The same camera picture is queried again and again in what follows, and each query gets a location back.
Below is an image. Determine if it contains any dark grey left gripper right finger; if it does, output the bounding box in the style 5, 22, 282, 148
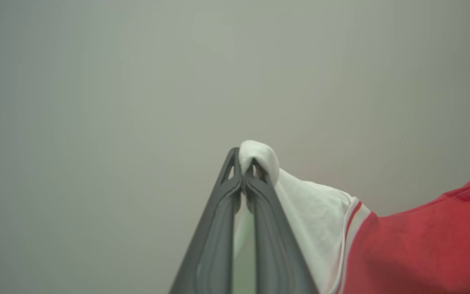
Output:
243, 158, 319, 294

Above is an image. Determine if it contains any red and white jersey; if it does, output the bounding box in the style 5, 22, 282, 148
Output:
232, 140, 470, 294

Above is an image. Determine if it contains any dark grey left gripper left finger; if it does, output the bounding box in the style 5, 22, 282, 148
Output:
169, 147, 243, 294

